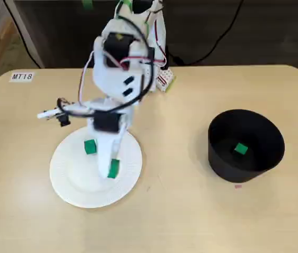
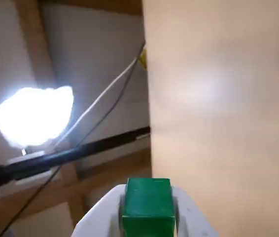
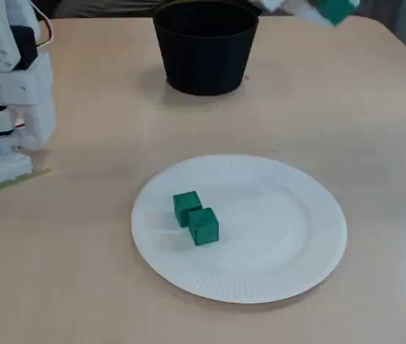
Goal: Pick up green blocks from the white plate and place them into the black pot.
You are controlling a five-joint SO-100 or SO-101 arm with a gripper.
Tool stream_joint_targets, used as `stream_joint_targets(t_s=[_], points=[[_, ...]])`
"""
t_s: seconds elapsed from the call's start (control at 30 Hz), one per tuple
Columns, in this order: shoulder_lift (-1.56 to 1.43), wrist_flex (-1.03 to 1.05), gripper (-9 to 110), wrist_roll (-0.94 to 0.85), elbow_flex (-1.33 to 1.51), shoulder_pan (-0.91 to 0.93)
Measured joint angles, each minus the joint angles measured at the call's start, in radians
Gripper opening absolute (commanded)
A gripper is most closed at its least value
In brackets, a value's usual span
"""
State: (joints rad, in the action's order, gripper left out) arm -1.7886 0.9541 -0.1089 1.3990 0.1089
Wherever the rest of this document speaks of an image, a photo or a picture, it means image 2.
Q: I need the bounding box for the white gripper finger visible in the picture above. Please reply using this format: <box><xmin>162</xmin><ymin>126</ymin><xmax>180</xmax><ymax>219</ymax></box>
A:
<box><xmin>72</xmin><ymin>184</ymin><xmax>127</xmax><ymax>237</ymax></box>
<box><xmin>171</xmin><ymin>186</ymin><xmax>220</xmax><ymax>237</ymax></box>

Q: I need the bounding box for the green block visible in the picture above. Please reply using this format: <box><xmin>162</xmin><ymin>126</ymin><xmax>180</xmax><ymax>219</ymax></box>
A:
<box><xmin>121</xmin><ymin>177</ymin><xmax>175</xmax><ymax>237</ymax></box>

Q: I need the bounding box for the black rod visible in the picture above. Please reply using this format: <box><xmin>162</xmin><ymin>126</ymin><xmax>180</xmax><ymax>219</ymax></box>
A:
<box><xmin>0</xmin><ymin>125</ymin><xmax>151</xmax><ymax>198</ymax></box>

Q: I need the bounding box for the yellow tape piece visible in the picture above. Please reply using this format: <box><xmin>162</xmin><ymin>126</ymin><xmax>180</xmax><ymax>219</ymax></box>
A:
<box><xmin>138</xmin><ymin>48</ymin><xmax>147</xmax><ymax>70</ymax></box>

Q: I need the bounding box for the thin dark cable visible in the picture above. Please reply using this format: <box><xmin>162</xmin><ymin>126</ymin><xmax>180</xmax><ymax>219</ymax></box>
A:
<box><xmin>0</xmin><ymin>43</ymin><xmax>146</xmax><ymax>237</ymax></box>

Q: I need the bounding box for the white cable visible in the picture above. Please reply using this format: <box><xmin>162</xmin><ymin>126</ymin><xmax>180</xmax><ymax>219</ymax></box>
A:
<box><xmin>52</xmin><ymin>53</ymin><xmax>145</xmax><ymax>151</ymax></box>

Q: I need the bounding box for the brown wooden frame furniture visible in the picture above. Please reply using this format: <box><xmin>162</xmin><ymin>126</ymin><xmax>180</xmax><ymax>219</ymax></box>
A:
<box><xmin>0</xmin><ymin>0</ymin><xmax>152</xmax><ymax>237</ymax></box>

